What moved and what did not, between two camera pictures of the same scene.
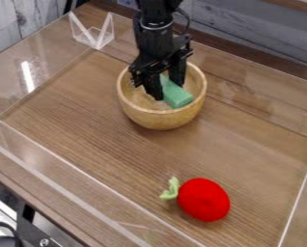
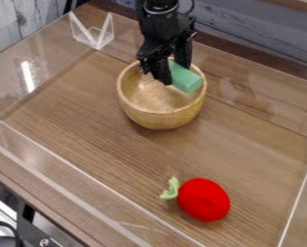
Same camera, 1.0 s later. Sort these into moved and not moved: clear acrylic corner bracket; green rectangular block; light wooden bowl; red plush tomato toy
Moved: green rectangular block
Not moved: light wooden bowl; red plush tomato toy; clear acrylic corner bracket
